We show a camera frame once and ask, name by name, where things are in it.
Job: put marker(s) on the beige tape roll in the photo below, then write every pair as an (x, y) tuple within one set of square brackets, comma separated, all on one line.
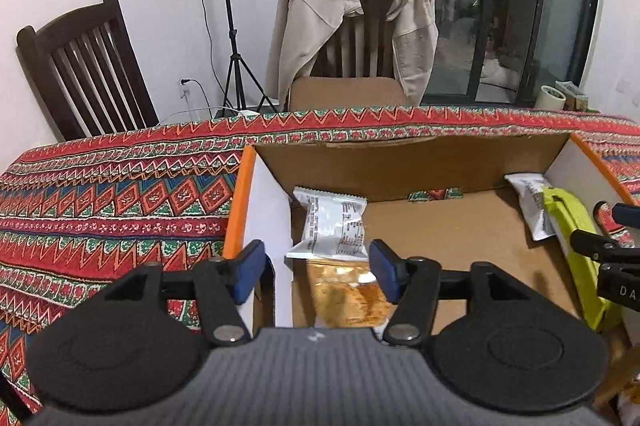
[(550, 98)]

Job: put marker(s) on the dark wooden chair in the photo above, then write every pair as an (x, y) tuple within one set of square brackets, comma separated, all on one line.
[(75, 15)]

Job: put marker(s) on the white power strip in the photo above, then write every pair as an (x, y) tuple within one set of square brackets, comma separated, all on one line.
[(240, 111)]

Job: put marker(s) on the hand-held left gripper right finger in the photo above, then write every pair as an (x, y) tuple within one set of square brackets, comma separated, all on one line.
[(384, 273)]

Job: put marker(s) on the chair with beige jacket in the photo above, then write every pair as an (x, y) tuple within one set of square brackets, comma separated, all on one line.
[(310, 5)]

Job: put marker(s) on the orange-edged cardboard box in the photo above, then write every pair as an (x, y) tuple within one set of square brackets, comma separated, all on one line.
[(450, 226)]

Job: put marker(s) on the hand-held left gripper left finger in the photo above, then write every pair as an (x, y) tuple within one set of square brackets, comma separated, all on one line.
[(250, 273)]

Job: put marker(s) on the black tripod stand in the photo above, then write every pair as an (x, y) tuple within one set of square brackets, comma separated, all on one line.
[(231, 35)]

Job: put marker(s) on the white printed snack packet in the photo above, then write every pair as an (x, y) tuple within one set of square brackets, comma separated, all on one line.
[(530, 201), (325, 226)]

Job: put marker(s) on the wooden chair with tan seat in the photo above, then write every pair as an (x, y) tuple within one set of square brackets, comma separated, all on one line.
[(372, 5)]

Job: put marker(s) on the black-framed glass sliding door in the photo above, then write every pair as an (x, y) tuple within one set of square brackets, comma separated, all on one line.
[(550, 5)]

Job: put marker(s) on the clear orange snack packet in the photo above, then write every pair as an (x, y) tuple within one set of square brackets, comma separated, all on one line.
[(345, 301)]

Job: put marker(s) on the lime green snack packet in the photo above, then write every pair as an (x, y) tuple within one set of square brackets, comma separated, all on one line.
[(575, 231)]

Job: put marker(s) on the white wall socket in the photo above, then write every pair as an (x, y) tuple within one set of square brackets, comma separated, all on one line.
[(184, 91)]

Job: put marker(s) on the red patterned tablecloth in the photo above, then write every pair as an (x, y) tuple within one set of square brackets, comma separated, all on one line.
[(125, 206)]

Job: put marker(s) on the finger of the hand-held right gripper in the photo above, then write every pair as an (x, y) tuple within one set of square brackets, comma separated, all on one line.
[(607, 251), (629, 213)]

